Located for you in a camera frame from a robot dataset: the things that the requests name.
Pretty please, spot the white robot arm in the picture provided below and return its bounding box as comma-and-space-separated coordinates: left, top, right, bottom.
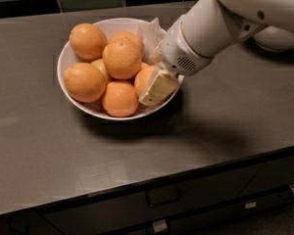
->
139, 0, 294, 106

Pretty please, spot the white bowl with strawberries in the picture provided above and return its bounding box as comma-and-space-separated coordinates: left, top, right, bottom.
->
253, 26, 294, 52

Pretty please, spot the dark drawer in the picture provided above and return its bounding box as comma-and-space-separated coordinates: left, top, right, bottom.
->
40, 164, 260, 235
239, 155, 294, 197

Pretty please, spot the dark drawer front left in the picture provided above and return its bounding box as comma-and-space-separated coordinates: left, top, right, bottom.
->
40, 164, 260, 235

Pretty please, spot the small hidden middle orange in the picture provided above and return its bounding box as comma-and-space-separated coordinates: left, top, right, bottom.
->
91, 59, 112, 83

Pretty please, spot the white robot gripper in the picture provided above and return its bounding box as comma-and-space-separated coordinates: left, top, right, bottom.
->
139, 16, 213, 106

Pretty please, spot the dark drawer front right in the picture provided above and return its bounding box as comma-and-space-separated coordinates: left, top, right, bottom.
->
239, 155, 294, 197

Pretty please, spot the white paper in bowl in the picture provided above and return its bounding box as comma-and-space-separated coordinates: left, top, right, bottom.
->
137, 18, 166, 65

